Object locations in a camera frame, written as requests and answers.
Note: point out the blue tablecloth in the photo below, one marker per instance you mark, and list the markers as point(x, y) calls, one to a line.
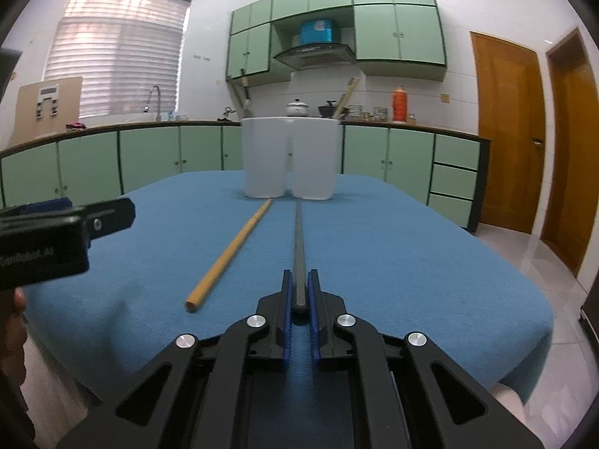
point(397, 252)

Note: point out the range hood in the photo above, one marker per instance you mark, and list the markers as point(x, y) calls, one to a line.
point(313, 56)

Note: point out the wooden chopstick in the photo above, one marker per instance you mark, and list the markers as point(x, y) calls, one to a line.
point(229, 252)

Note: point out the wooden rolling pin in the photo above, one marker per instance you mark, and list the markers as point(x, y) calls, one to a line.
point(348, 93)

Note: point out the red cloth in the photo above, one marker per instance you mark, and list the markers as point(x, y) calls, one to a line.
point(75, 126)

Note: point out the green base cabinets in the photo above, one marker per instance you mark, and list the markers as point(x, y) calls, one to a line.
point(149, 159)

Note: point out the dark chair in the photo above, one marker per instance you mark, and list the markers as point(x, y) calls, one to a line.
point(590, 308)

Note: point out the row of glass jars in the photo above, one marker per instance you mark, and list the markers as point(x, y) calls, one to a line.
point(369, 113)

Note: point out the white utensil holder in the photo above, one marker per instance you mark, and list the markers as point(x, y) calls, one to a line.
point(313, 159)

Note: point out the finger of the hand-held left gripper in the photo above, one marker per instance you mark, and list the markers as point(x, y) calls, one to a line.
point(49, 205)
point(112, 217)

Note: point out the wooden door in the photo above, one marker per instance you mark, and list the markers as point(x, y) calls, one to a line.
point(573, 149)
point(507, 126)

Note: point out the black wok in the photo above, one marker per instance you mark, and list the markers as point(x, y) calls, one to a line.
point(327, 111)

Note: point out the green wall cabinets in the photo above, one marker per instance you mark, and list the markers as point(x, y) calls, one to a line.
point(397, 28)

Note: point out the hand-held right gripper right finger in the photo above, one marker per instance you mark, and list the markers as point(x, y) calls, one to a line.
point(314, 346)

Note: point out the window blinds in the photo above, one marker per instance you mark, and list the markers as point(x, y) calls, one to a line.
point(117, 51)

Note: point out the cardboard box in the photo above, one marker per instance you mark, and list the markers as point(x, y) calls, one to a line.
point(70, 103)

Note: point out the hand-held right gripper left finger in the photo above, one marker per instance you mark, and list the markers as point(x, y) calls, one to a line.
point(286, 346)

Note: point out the blue box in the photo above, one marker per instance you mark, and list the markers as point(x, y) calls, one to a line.
point(318, 32)

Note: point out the white pot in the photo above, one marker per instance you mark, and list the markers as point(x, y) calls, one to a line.
point(297, 108)

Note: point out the orange thermos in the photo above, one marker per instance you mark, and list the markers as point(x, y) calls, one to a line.
point(399, 105)

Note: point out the dark chopstick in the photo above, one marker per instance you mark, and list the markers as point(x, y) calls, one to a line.
point(299, 266)

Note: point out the metal faucet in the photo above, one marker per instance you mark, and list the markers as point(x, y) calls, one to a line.
point(157, 103)

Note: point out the person's left hand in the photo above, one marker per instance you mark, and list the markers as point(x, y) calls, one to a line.
point(11, 336)

